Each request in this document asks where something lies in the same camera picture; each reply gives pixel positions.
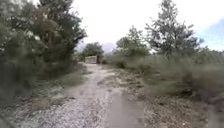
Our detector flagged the small green tree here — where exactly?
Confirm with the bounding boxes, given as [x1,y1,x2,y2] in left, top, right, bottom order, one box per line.
[113,25,151,58]

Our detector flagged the distant mountain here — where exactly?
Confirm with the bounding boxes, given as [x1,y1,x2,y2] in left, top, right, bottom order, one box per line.
[75,41,118,55]

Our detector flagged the tall pine tree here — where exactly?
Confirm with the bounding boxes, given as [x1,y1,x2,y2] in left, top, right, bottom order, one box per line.
[145,0,205,58]

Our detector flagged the round green tree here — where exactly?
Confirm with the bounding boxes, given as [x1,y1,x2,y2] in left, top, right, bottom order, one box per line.
[79,41,105,62]

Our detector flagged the dry grass verge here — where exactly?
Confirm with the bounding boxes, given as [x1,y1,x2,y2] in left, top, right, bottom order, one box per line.
[101,63,224,128]
[0,63,91,128]

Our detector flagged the dry scrub bushes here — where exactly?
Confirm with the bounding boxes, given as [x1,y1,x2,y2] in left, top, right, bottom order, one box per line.
[103,48,224,104]

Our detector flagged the grey gravel dirt path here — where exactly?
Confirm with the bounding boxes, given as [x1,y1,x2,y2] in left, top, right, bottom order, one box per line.
[19,63,148,128]

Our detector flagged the dense green trees and bushes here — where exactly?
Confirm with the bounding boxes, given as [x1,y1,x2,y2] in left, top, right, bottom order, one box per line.
[0,0,88,104]

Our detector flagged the low stone wall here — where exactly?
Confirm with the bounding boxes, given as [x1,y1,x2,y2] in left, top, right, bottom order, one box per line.
[84,55,98,65]

